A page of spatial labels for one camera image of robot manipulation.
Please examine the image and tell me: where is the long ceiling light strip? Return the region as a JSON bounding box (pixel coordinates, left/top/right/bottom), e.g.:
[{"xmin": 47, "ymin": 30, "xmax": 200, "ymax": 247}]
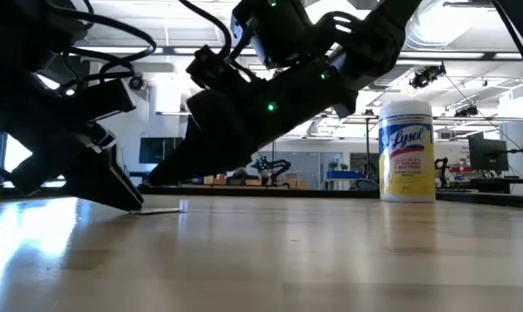
[{"xmin": 76, "ymin": 45, "xmax": 523, "ymax": 61}]

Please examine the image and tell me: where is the black aluminium table frame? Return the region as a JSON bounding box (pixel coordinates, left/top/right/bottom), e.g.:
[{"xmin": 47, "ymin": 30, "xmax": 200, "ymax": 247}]
[{"xmin": 0, "ymin": 184, "xmax": 523, "ymax": 211}]

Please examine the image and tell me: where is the white packet red print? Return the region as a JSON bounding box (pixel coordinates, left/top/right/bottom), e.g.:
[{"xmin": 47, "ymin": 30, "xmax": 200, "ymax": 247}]
[{"xmin": 129, "ymin": 207, "xmax": 182, "ymax": 216}]

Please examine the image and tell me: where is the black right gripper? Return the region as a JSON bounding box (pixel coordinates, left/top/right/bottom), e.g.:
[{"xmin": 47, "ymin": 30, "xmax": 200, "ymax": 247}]
[{"xmin": 149, "ymin": 44, "xmax": 358, "ymax": 186}]

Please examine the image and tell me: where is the black computer monitor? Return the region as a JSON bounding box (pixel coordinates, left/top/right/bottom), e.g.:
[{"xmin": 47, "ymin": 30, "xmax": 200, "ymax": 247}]
[
  {"xmin": 467, "ymin": 131, "xmax": 510, "ymax": 173},
  {"xmin": 138, "ymin": 136, "xmax": 182, "ymax": 165}
]

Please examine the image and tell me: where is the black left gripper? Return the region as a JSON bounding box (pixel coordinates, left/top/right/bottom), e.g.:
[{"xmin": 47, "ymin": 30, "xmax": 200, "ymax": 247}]
[{"xmin": 0, "ymin": 73, "xmax": 144, "ymax": 212}]

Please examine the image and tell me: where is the Lysol wipes canister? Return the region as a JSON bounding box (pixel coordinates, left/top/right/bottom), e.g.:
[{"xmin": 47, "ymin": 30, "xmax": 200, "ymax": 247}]
[{"xmin": 377, "ymin": 100, "xmax": 437, "ymax": 204}]

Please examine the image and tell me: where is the silver ventilation duct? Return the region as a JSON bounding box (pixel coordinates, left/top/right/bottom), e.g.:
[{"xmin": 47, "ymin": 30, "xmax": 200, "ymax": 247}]
[{"xmin": 399, "ymin": 0, "xmax": 496, "ymax": 49}]

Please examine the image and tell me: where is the blue storage bin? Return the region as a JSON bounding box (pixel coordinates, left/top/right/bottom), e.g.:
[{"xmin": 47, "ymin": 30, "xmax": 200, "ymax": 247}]
[{"xmin": 325, "ymin": 169, "xmax": 366, "ymax": 180}]

